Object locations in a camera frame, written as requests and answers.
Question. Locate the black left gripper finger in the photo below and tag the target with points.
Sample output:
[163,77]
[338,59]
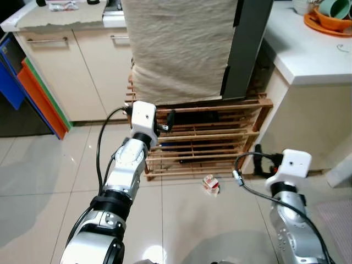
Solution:
[171,118]

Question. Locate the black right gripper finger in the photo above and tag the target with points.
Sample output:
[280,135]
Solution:
[258,153]

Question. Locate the small red white carton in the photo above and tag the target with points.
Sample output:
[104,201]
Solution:
[210,185]

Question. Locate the grey fridge door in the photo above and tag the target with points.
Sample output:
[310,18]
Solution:
[247,44]

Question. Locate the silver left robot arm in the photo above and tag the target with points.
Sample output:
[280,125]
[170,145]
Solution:
[124,170]

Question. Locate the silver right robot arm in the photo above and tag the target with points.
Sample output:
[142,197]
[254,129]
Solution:
[294,231]

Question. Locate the beige cloth on fridge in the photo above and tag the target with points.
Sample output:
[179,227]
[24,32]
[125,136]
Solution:
[176,44]

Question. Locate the wooden slatted rack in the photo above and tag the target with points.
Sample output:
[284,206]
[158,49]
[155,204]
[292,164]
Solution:
[242,103]

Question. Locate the white board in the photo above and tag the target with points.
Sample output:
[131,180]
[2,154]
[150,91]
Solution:
[341,173]

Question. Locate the grey floor rug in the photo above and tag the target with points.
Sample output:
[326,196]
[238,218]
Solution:
[336,236]

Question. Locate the beige kitchen cabinet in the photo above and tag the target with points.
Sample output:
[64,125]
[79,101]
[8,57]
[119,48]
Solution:
[66,77]

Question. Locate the green board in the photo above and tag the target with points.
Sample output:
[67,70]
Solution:
[52,97]

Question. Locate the orange plate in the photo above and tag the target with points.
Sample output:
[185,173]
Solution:
[316,26]

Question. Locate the tall black refrigerator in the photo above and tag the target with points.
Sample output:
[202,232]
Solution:
[22,124]

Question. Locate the small black round lid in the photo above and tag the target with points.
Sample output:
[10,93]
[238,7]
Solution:
[93,1]

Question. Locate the orange bowl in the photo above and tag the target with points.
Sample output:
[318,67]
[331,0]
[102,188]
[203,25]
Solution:
[333,23]

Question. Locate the white cup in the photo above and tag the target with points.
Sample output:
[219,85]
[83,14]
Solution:
[302,5]

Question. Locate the green cup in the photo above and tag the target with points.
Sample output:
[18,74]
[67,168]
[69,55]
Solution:
[333,6]

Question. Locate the black coffee tamper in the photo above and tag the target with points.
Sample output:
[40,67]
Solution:
[41,2]

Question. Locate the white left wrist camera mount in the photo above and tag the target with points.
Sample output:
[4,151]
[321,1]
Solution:
[144,116]

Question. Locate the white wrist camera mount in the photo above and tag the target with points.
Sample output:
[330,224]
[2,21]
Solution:
[294,163]
[144,116]

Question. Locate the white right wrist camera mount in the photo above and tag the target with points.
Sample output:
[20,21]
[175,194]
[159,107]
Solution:
[294,163]

